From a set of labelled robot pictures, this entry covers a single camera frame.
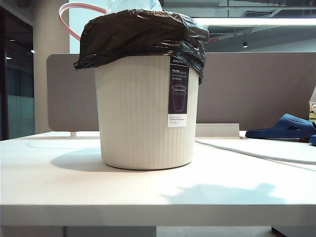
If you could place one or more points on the white ribbed plastic trash can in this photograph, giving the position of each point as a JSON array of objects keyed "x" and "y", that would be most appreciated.
[{"x": 135, "y": 123}]

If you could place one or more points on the black plastic garbage bag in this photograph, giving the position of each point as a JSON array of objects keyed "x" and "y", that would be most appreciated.
[{"x": 138, "y": 34}]

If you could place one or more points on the clear crumpled plastic bag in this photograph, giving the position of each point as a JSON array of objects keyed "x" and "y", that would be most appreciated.
[{"x": 148, "y": 4}]

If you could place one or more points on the white divider support foot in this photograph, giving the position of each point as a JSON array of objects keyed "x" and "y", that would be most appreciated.
[{"x": 73, "y": 134}]

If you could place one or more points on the light grey desk divider panel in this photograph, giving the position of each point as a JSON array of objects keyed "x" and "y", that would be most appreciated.
[{"x": 71, "y": 93}]

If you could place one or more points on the brown desk divider panel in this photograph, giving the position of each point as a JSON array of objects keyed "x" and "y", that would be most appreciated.
[{"x": 247, "y": 93}]

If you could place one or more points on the white round column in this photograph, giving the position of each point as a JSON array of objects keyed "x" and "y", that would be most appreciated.
[{"x": 49, "y": 86}]

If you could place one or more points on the small black pendant lamp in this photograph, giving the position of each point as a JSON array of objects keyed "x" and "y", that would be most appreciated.
[{"x": 245, "y": 44}]

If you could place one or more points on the grey desk leg panel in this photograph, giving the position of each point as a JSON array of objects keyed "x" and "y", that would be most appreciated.
[{"x": 111, "y": 232}]

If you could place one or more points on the blue foam slipper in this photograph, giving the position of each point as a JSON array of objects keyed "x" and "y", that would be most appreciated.
[
  {"x": 284, "y": 126},
  {"x": 313, "y": 139}
]

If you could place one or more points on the dark glass partition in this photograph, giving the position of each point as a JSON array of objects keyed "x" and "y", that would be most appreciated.
[{"x": 19, "y": 98}]

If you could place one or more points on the long ceiling light strip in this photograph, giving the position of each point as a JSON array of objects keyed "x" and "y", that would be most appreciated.
[{"x": 259, "y": 21}]

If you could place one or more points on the white yellow printed carton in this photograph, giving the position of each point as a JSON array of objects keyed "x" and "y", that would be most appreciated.
[{"x": 313, "y": 108}]

